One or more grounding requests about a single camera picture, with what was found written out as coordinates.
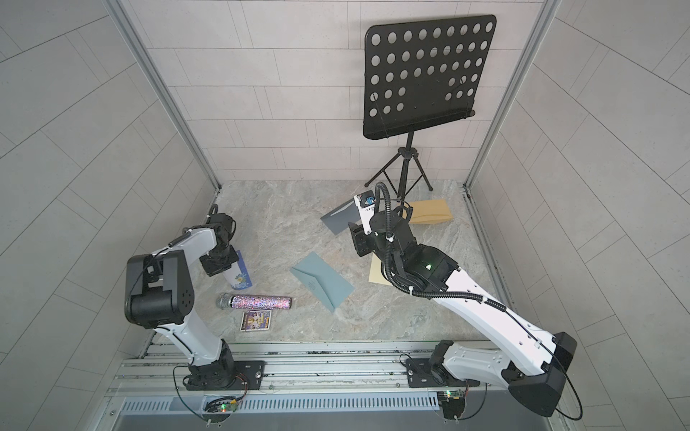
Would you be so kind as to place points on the dark grey envelope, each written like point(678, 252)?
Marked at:
point(339, 218)

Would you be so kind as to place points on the tan kraft envelope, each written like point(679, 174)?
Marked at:
point(434, 211)

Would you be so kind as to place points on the aluminium rail frame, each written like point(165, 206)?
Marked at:
point(303, 367)

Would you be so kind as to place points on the right green circuit board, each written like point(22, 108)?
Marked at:
point(452, 404)

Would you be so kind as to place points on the teal blue envelope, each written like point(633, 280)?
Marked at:
point(322, 281)

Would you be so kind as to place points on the glittery purple microphone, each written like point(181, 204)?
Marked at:
point(251, 302)

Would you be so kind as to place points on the left green circuit board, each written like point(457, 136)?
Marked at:
point(221, 409)

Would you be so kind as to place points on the white letter with blue print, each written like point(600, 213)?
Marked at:
point(237, 276)

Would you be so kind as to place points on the green circuit board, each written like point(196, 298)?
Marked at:
point(221, 409)
point(452, 404)

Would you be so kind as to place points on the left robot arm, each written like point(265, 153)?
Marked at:
point(160, 296)

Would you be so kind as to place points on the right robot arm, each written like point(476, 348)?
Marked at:
point(531, 363)

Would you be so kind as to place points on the black perforated music stand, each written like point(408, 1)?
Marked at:
point(419, 75)

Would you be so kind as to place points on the white ventilation grille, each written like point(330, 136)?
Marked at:
point(289, 403)

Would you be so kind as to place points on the cream yellow envelope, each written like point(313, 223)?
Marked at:
point(375, 272)

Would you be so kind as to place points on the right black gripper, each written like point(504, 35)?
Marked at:
point(360, 238)

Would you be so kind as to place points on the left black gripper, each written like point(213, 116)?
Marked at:
point(215, 269)

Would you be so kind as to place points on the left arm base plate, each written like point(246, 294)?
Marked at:
point(250, 374)

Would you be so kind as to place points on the small colourful picture card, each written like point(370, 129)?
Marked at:
point(256, 321)

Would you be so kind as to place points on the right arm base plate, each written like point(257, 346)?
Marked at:
point(421, 374)

